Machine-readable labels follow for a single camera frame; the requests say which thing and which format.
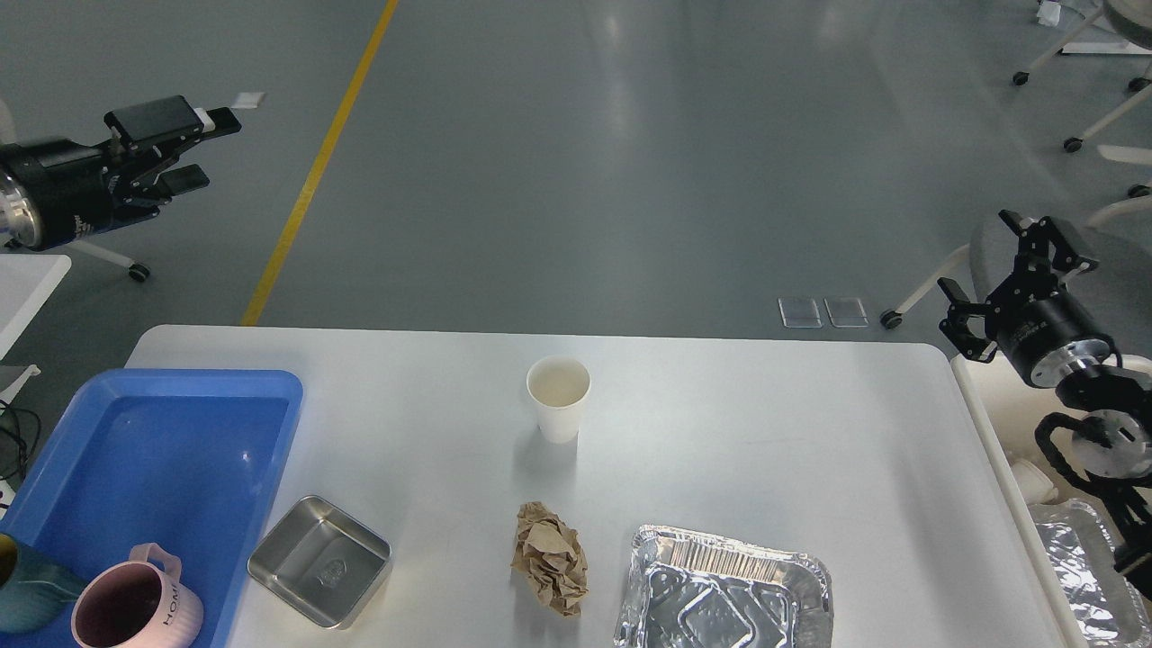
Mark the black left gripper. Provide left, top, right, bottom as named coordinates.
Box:
left=1, top=95, right=242, bottom=251

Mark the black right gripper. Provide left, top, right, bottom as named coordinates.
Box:
left=937, top=211, right=1116, bottom=389

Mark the stainless steel square dish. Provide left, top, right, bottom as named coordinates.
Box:
left=247, top=495, right=394, bottom=630

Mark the pink ribbed mug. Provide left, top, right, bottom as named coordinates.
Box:
left=70, top=543, right=204, bottom=647

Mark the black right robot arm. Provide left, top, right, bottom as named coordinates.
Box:
left=938, top=210, right=1151, bottom=596

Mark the white paper on floor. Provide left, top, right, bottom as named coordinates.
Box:
left=230, top=92, right=266, bottom=111

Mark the white plastic bin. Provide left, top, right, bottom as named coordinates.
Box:
left=952, top=356, right=1121, bottom=647

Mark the grey office chair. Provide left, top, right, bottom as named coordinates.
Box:
left=880, top=217, right=1151, bottom=357

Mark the white chair legs top right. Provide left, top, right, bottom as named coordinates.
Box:
left=1011, top=0, right=1152, bottom=229

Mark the right floor outlet plate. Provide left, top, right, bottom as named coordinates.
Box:
left=823, top=297, right=869, bottom=329

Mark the floor outlet plate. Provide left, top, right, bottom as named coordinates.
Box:
left=778, top=297, right=824, bottom=329
left=823, top=297, right=869, bottom=329

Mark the white side table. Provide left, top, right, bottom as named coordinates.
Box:
left=1, top=253, right=73, bottom=357

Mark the left floor outlet plate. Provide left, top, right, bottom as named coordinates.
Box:
left=778, top=297, right=824, bottom=329

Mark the small white cup in bin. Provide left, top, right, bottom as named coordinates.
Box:
left=1011, top=460, right=1061, bottom=506

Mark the blue plastic tray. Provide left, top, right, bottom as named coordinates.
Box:
left=3, top=369, right=303, bottom=647

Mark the aluminium foil tray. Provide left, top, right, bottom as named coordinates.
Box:
left=614, top=525, right=834, bottom=647

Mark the white paper cup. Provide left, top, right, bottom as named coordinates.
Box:
left=526, top=355, right=591, bottom=446

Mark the teal mug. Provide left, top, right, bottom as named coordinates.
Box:
left=1, top=534, right=89, bottom=635

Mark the crumpled brown paper ball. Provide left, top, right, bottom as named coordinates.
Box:
left=510, top=502, right=589, bottom=617

